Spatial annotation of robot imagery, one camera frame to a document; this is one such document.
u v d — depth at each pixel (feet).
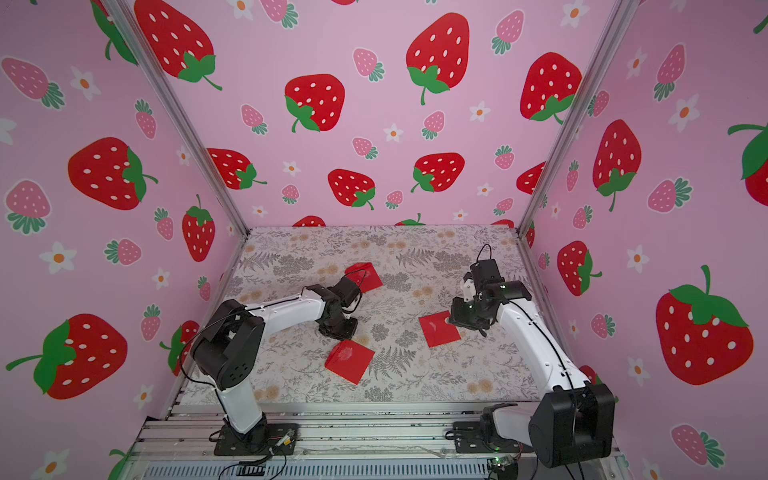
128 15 2.26
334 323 2.61
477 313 2.21
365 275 3.53
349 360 2.89
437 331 3.05
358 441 2.46
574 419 1.32
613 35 2.35
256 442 2.18
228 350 1.59
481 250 3.88
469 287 2.52
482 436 2.40
